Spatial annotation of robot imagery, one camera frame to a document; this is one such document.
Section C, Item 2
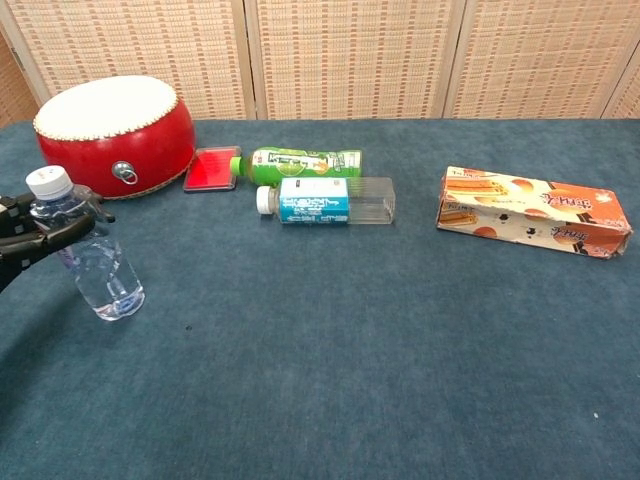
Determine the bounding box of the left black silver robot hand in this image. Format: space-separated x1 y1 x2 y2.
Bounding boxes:
0 185 117 295

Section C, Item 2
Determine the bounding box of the transparent water bottle white cap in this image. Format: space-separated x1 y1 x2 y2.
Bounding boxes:
25 166 146 322

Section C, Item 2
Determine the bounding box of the green tea bottle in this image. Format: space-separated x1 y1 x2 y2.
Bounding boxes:
229 146 365 185

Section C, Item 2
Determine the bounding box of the clear bottle blue label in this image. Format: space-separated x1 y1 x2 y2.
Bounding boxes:
255 176 397 227

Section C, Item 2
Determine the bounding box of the woven bamboo screen panel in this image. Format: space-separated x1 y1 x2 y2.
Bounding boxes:
602 59 640 120
244 0 469 120
0 0 257 121
444 0 640 120
0 29 39 129

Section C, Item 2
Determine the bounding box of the red drum white skin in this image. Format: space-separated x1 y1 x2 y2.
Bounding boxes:
33 74 197 200

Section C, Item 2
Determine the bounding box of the red ink pad case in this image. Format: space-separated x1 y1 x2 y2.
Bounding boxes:
182 146 242 193

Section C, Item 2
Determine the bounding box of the blue carpet table cover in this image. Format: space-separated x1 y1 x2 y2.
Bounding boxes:
0 117 640 480

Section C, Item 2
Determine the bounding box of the orange biscuit box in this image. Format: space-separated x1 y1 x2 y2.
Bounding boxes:
436 165 634 261

